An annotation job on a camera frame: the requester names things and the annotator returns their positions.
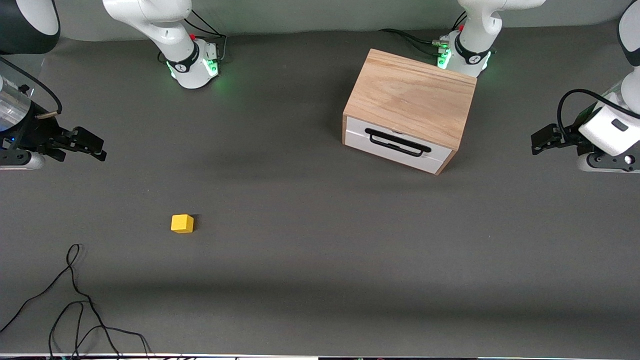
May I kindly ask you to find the yellow cube block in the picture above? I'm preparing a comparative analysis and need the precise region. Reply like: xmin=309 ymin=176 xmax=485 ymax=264
xmin=170 ymin=214 xmax=195 ymax=234

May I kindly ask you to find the white drawer with black handle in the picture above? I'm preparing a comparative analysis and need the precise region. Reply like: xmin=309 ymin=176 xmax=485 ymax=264
xmin=345 ymin=116 xmax=454 ymax=175

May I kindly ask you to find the wooden drawer cabinet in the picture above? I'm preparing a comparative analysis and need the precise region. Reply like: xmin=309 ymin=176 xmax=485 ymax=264
xmin=342 ymin=48 xmax=478 ymax=176

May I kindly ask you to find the thin black loose cable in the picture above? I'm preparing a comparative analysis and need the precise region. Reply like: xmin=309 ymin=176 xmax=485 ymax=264
xmin=48 ymin=300 xmax=153 ymax=360
xmin=0 ymin=243 xmax=124 ymax=359

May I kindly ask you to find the black right arm base cable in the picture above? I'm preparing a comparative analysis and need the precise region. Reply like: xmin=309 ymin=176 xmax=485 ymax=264
xmin=158 ymin=9 xmax=229 ymax=65

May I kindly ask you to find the black arm base cable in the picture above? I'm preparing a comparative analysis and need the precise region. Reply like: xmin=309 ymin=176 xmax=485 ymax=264
xmin=158 ymin=9 xmax=229 ymax=65
xmin=378 ymin=12 xmax=469 ymax=57

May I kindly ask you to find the black left arm base cable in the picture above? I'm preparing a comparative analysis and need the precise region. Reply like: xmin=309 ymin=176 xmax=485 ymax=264
xmin=378 ymin=12 xmax=469 ymax=57

